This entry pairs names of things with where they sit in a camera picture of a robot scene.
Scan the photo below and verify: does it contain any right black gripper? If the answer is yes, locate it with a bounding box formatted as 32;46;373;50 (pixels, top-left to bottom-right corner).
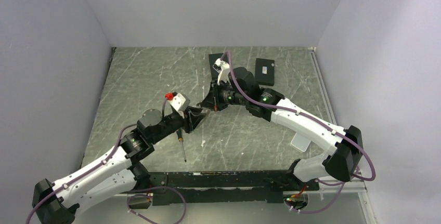
200;78;248;112

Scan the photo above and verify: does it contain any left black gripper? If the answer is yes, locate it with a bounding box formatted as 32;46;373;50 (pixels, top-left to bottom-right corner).
150;106;206;144

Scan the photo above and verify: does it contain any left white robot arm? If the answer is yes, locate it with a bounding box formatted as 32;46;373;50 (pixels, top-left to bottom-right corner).
26;106;209;223

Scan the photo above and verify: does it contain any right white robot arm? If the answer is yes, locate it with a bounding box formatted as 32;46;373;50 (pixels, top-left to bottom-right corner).
199;67;363;190

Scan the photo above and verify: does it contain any yellow black screwdriver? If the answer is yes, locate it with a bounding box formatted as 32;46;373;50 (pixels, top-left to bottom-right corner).
176;128;187;163

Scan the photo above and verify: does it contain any left black box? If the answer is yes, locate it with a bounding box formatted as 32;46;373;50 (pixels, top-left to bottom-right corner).
209;53;223;80

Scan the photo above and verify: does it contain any right black box with label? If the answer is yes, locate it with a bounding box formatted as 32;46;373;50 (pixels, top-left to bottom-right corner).
254;58;275;86

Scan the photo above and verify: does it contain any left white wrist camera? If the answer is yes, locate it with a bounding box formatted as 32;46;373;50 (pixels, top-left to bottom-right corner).
165;92;190;118

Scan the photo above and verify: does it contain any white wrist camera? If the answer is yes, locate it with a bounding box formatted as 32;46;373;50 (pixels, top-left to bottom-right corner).
215;58;230;85
165;92;190;118

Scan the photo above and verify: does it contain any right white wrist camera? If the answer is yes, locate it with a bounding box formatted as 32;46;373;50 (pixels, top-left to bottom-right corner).
215;58;230;85

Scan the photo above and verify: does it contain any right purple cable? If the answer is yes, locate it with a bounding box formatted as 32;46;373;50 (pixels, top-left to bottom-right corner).
220;50;376;182

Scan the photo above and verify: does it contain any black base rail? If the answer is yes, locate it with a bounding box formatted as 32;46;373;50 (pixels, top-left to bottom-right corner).
130;170;319;206

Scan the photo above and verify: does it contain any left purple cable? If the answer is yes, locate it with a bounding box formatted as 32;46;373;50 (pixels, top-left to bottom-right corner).
24;98;173;224

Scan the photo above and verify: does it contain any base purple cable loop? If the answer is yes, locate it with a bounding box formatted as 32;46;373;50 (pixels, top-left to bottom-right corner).
126;185;187;224

